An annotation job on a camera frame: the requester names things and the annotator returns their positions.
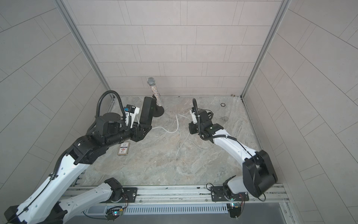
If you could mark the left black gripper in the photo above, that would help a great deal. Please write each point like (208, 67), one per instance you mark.
(141, 136)

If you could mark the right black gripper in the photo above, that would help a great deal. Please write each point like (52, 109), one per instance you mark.
(192, 129)

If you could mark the black power strip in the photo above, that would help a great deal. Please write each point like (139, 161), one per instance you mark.
(147, 111)

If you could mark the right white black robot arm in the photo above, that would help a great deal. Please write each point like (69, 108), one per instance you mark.
(258, 173)

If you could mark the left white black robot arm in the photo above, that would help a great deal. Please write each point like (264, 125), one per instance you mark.
(46, 206)

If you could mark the white vent grille strip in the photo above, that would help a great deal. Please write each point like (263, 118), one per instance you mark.
(159, 209)

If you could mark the small white red card box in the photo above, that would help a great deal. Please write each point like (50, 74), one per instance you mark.
(123, 148)

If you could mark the glitter microphone on stand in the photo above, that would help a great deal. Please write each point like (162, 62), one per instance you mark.
(159, 110)

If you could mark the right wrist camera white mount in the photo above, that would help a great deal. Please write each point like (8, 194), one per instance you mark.
(194, 119)

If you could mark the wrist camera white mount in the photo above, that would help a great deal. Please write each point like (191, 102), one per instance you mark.
(194, 119)
(130, 114)

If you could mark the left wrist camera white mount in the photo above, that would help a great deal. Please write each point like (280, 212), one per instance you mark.
(130, 114)

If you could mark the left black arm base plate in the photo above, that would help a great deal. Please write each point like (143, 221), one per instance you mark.
(129, 195)

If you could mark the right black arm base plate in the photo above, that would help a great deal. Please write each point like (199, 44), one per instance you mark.
(218, 195)

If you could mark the left circuit board with wires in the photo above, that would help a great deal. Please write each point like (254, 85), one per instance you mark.
(114, 212)

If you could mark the circuit board with wires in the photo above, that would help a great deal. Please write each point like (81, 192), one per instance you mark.
(114, 212)
(234, 210)

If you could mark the right circuit board with wires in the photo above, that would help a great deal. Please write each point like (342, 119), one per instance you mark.
(234, 210)

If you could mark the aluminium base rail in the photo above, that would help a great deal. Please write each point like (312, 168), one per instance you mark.
(199, 194)

